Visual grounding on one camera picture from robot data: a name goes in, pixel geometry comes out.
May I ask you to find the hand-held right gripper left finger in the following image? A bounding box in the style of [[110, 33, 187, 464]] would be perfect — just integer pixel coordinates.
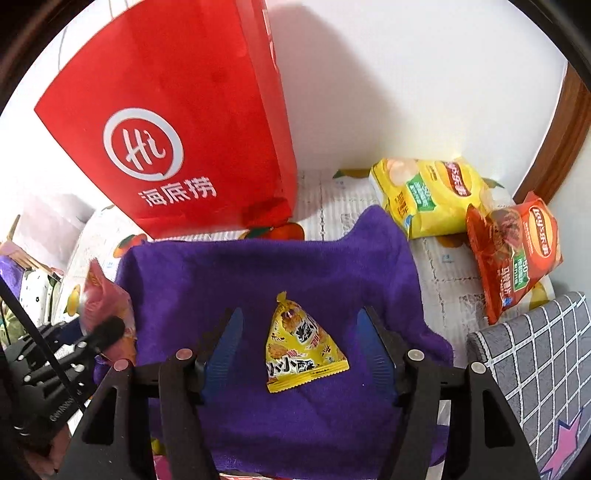
[[69, 307, 245, 480]]

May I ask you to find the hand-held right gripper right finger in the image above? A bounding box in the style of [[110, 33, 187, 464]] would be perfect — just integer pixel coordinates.
[[355, 305, 541, 480]]

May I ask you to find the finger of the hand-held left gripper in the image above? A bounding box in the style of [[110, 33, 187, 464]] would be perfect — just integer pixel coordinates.
[[76, 316, 126, 355]]

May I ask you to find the pink and yellow snack packet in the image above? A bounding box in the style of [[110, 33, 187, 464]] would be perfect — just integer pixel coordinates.
[[79, 258, 138, 365]]

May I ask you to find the yellow triangular snack packet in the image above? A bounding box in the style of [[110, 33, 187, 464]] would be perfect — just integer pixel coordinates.
[[265, 291, 350, 394]]

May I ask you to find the white polka dot plush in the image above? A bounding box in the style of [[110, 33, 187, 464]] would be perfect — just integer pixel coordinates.
[[18, 270, 61, 324]]

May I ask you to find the purple fabric item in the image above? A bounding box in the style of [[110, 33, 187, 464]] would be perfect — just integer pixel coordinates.
[[0, 258, 19, 296]]

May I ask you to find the wooden chair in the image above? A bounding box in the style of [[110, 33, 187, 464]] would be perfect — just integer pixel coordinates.
[[0, 215, 65, 282]]

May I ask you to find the white plastic bag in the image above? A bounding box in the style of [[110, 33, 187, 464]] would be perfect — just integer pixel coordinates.
[[14, 194, 95, 273]]

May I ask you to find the purple towel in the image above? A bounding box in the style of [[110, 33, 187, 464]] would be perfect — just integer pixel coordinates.
[[92, 205, 455, 476]]

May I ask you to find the fruit print bed sheet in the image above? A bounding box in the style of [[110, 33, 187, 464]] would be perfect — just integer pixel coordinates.
[[51, 168, 557, 480]]

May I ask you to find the yellow chip bag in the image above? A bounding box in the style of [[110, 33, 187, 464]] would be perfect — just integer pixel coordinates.
[[369, 157, 497, 240]]

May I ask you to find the orange chip bag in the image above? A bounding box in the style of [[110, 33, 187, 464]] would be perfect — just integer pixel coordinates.
[[465, 191, 565, 325]]

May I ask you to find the grey checked pillow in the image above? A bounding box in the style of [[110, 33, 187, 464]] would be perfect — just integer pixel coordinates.
[[465, 291, 591, 480]]

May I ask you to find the red paper bag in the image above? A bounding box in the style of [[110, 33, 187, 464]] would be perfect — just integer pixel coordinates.
[[34, 0, 298, 241]]

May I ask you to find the brown wooden door frame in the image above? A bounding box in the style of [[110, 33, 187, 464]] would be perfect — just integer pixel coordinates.
[[512, 62, 591, 206]]

